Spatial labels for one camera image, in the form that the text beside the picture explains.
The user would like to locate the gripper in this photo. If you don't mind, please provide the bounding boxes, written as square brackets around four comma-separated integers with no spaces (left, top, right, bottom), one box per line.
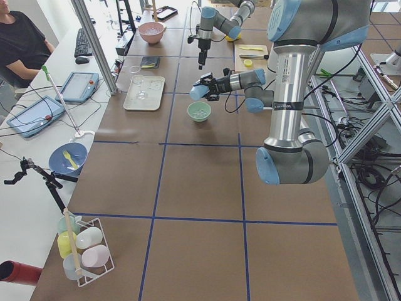
[187,28,213,70]
[194,68,232,101]

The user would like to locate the light blue cup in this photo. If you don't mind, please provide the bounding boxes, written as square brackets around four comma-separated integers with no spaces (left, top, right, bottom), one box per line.
[189,85,209,101]

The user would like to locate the green bowl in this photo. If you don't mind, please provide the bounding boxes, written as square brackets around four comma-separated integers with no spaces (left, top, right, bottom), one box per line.
[187,101,211,122]

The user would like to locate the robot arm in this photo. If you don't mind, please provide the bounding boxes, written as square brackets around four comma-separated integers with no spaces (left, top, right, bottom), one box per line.
[187,1,255,70]
[190,1,371,185]

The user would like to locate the ice cubes in green bowl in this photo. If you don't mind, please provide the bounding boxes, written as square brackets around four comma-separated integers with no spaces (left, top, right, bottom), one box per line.
[192,108,208,119]

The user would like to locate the pink bowl with ice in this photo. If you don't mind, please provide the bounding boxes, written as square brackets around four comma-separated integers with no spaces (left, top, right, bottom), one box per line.
[138,22,167,45]

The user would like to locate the blue bowl with fork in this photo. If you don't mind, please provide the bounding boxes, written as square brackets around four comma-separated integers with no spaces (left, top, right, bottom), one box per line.
[48,142,88,177]

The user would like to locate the whole yellow lemon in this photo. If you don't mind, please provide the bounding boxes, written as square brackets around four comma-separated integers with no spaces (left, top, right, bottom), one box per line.
[225,34,241,42]

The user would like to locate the wooden cutting board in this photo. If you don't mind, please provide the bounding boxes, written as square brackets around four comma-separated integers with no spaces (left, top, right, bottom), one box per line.
[234,45,269,73]

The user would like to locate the lemon half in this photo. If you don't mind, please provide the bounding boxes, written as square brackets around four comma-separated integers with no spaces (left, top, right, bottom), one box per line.
[244,59,253,67]

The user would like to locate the grey folded cloth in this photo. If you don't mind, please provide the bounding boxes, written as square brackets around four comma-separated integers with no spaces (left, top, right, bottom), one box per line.
[140,56,160,69]

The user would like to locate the yellow plastic knife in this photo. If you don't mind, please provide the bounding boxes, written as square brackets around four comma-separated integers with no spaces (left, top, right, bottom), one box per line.
[239,46,264,51]

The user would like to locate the cream bear tray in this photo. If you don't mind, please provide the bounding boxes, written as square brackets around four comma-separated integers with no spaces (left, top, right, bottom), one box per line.
[123,76,165,111]

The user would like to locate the wine glass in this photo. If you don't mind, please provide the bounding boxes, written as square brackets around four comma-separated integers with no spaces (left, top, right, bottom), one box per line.
[131,74,147,100]

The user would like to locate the black keyboard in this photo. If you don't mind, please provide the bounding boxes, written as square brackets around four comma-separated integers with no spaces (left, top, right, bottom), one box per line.
[74,28,93,58]

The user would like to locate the computer mouse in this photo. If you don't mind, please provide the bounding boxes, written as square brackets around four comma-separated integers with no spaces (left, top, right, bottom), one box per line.
[75,56,90,65]

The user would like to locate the far teach pendant tablet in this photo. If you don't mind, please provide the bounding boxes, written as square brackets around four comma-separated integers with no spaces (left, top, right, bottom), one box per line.
[60,72,100,103]

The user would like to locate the teach pendant tablet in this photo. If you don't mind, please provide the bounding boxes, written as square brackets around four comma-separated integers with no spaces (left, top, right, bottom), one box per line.
[6,96,65,138]
[60,72,100,103]

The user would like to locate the near teach pendant tablet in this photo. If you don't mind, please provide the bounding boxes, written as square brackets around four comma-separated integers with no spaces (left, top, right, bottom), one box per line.
[6,96,65,138]

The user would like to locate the seated person black shirt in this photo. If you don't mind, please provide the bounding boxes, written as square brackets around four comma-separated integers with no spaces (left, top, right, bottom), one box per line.
[1,1,55,88]

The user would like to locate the white cup in rack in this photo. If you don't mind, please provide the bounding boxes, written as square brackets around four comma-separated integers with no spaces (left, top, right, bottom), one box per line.
[75,227,103,250]

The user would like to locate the pink cup in rack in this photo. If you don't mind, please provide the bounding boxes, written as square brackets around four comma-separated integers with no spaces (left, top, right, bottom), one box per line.
[81,245,110,268]

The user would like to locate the yellow cup in rack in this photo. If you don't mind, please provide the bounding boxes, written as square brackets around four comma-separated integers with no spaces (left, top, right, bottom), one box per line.
[57,231,72,259]

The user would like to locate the red cylinder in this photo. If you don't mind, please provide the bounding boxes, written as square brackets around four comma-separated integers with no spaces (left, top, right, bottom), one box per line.
[1,260,43,286]

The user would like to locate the aluminium frame post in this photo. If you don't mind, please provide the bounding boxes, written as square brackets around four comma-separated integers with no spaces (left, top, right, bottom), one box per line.
[71,0,118,95]

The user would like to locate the black camera tripod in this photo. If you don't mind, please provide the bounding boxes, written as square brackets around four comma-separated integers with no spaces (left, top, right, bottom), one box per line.
[3,157,78,213]

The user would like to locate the white wire cup rack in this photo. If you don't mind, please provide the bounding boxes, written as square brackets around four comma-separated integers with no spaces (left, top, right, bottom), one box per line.
[59,209,115,287]

